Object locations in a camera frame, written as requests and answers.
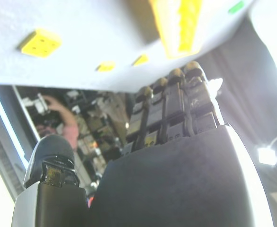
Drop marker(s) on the yellow egg carton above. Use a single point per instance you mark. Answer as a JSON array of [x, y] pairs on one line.
[[188, 28]]

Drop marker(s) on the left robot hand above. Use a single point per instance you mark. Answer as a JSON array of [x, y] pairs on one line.
[[176, 184]]

